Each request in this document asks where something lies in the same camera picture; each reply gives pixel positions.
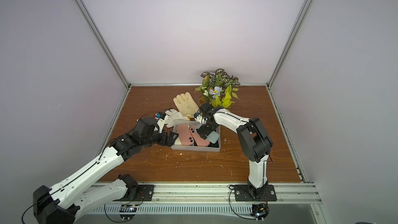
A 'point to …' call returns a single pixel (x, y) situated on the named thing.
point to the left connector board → (128, 211)
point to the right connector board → (259, 211)
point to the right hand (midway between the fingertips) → (208, 127)
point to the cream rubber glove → (186, 104)
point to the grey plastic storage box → (202, 148)
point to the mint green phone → (213, 137)
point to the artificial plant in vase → (218, 88)
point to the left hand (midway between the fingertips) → (173, 132)
